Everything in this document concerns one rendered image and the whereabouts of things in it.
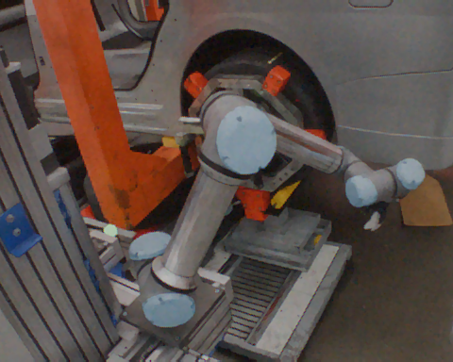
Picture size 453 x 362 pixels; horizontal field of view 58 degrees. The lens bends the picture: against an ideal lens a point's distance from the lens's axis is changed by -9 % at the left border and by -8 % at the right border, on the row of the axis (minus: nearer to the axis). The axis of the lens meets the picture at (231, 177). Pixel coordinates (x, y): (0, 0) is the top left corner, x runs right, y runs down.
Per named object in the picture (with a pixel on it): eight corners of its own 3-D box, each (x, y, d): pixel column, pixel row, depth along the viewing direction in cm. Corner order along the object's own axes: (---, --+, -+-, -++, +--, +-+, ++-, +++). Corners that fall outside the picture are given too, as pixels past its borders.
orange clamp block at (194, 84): (211, 83, 199) (197, 70, 199) (202, 90, 193) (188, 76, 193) (204, 92, 204) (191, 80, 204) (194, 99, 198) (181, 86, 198)
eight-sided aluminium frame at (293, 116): (310, 189, 201) (299, 76, 173) (304, 198, 196) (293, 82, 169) (209, 173, 228) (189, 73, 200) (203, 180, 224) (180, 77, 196)
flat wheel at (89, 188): (208, 171, 293) (200, 139, 281) (175, 235, 240) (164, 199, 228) (120, 172, 312) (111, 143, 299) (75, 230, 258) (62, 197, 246)
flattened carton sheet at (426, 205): (436, 177, 290) (436, 173, 288) (452, 226, 245) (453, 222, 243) (395, 178, 298) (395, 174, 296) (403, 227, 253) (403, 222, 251)
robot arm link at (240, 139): (174, 296, 112) (263, 103, 95) (187, 337, 100) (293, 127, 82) (129, 289, 107) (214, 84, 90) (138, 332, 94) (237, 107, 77)
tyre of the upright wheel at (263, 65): (217, 146, 251) (327, 181, 225) (193, 168, 235) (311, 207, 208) (215, 34, 212) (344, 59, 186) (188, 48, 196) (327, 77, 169)
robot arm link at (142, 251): (178, 258, 122) (166, 220, 115) (189, 289, 111) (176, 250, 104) (137, 271, 120) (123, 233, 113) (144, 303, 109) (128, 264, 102)
